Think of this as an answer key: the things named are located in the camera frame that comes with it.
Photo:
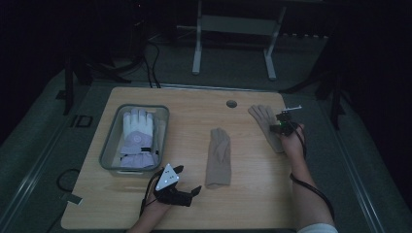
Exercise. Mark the person's left hand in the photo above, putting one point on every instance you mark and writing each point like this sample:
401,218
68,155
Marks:
158,207

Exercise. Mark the person's right hand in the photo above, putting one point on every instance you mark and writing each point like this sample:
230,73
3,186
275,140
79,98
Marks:
293,144

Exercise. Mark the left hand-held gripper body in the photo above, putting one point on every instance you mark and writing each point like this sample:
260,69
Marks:
166,181

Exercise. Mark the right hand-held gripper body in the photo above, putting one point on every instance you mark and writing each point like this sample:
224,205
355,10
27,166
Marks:
286,124

